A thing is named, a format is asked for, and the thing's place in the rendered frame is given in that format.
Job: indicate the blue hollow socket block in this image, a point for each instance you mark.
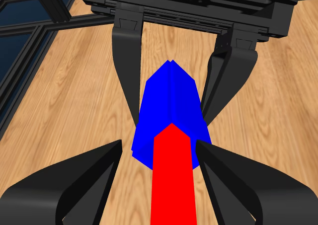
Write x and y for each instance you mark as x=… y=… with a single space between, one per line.
x=171 y=96

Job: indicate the thin red peg bar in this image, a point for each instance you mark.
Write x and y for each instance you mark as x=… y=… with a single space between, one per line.
x=172 y=180

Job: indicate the black table frame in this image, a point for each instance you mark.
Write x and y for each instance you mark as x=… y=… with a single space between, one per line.
x=58 y=10

